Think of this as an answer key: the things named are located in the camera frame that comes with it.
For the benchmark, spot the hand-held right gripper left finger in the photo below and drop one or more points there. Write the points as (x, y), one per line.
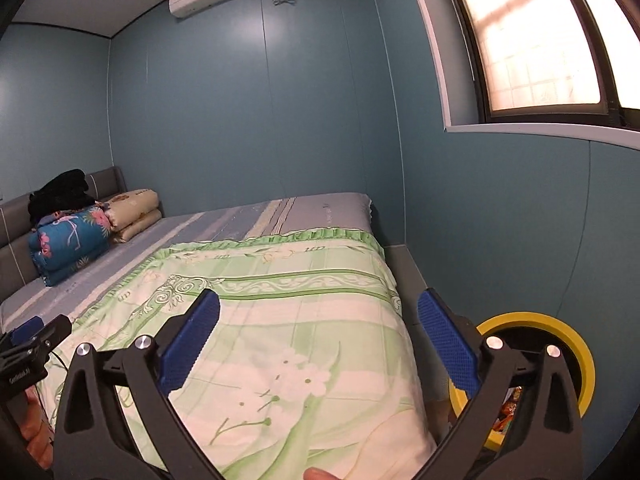
(192, 345)

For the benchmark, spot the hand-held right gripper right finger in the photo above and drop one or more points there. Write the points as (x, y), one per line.
(447, 345)

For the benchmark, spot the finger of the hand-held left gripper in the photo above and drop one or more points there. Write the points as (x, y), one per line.
(27, 329)
(55, 332)

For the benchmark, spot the orange snack wrapper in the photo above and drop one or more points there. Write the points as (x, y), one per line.
(506, 410)

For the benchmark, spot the yellow rimmed bin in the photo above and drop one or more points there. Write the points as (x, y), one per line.
(585, 370)

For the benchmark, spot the person's left hand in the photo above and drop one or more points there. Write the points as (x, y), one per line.
(37, 440)

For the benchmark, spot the person's right hand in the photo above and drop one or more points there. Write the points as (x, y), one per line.
(322, 475)

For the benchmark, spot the grey padded headboard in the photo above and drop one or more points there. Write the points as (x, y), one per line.
(15, 260)

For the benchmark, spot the folded blue floral quilt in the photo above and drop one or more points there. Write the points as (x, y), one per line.
(65, 245)

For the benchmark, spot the bed with green floral sheet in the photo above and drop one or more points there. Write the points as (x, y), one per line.
(225, 220)

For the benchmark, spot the pile of black clothes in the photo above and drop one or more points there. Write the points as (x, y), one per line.
(65, 192)

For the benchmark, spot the beige pillows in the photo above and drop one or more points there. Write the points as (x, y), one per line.
(132, 210)

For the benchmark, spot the white window trim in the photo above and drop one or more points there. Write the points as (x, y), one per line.
(550, 131)

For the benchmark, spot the window with dark frame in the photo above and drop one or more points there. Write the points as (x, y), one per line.
(530, 60)

